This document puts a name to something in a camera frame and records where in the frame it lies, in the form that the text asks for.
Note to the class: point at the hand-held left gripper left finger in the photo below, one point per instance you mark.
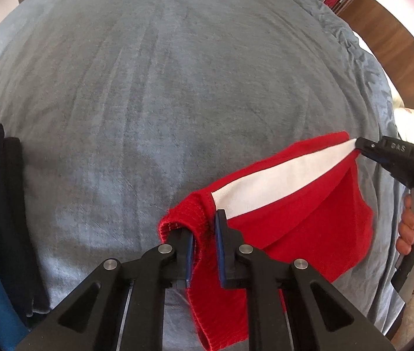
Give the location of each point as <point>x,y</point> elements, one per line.
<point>189,259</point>

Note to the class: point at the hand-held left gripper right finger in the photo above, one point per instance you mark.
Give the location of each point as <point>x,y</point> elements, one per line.
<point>221,256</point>

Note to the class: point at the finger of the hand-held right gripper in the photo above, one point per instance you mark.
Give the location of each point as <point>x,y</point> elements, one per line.
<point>369,148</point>

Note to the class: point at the red and white shirt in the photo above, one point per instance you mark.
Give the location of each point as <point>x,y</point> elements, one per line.
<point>301,219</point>

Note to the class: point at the floral white pillow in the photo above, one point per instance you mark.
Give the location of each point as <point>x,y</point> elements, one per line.
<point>411,128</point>

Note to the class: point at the grey-blue bed blanket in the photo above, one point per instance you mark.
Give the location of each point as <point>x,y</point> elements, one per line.
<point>155,98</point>

